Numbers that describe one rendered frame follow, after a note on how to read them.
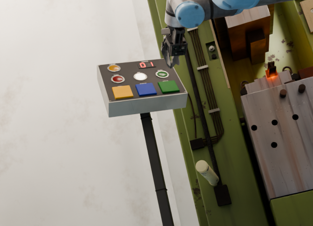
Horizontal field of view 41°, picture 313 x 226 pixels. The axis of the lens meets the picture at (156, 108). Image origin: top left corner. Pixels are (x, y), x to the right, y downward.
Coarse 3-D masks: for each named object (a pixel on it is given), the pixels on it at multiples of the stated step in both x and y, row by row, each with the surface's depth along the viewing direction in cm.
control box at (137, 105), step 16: (112, 64) 191; (128, 64) 192; (160, 64) 193; (112, 80) 181; (128, 80) 182; (144, 80) 183; (160, 80) 184; (176, 80) 185; (112, 96) 173; (144, 96) 174; (160, 96) 175; (176, 96) 178; (112, 112) 173; (128, 112) 176; (144, 112) 178
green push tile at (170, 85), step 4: (172, 80) 183; (160, 84) 180; (164, 84) 180; (168, 84) 181; (172, 84) 181; (176, 84) 181; (160, 88) 179; (164, 88) 178; (168, 88) 179; (172, 88) 179; (176, 88) 179; (164, 92) 177; (168, 92) 177
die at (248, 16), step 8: (256, 8) 198; (264, 8) 197; (232, 16) 199; (240, 16) 198; (248, 16) 198; (256, 16) 197; (264, 16) 196; (232, 24) 198; (240, 24) 197; (248, 24) 199; (256, 24) 201; (264, 24) 202; (232, 32) 203; (240, 32) 205; (264, 32) 210; (232, 40) 211; (240, 40) 213; (232, 48) 221; (240, 48) 223; (232, 56) 231; (240, 56) 233; (248, 56) 235
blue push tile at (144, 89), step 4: (136, 84) 179; (140, 84) 179; (144, 84) 179; (148, 84) 180; (152, 84) 180; (136, 88) 177; (140, 88) 177; (144, 88) 177; (148, 88) 178; (152, 88) 178; (140, 92) 175; (144, 92) 175; (148, 92) 175; (152, 92) 176
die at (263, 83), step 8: (280, 72) 187; (288, 72) 186; (256, 80) 188; (264, 80) 188; (272, 80) 187; (280, 80) 186; (288, 80) 185; (248, 88) 188; (256, 88) 187; (264, 88) 187
